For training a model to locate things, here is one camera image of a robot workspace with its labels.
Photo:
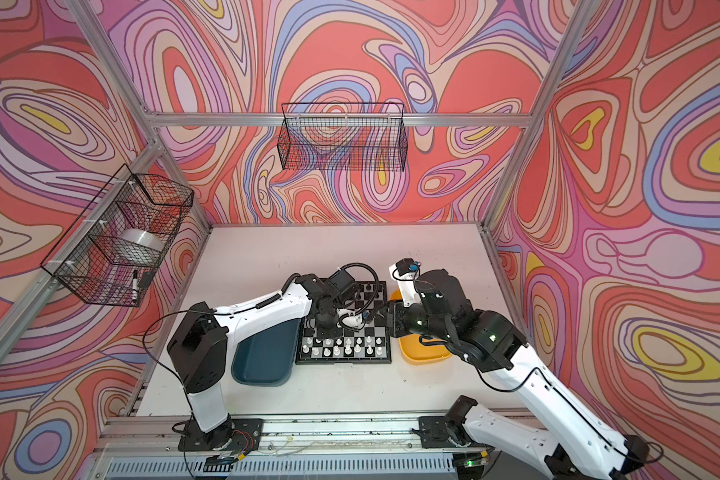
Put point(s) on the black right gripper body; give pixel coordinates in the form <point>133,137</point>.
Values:
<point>407,320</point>

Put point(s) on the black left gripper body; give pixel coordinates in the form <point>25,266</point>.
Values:
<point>329,330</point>

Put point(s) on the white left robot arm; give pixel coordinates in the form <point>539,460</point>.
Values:
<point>204,344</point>

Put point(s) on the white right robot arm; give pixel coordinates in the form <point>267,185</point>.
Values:
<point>571,442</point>

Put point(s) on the black white chess board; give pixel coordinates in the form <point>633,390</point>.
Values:
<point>371,345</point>

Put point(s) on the yellow plastic tray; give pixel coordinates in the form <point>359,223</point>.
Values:
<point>414,353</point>

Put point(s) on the teal plastic tray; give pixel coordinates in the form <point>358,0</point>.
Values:
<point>266,359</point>

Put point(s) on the silver tape roll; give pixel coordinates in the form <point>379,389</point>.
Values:
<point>142,238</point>

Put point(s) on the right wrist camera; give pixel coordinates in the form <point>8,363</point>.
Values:
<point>405,273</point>

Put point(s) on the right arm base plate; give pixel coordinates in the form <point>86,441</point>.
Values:
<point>437,432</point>

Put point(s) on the black wire basket back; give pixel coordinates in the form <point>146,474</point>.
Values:
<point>343,136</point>

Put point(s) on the black wire basket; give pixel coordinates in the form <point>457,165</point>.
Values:
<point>343,136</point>
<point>97,268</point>

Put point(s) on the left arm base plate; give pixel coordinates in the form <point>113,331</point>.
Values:
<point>241,435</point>

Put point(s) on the black wire basket left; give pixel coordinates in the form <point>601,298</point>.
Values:
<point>97,268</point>

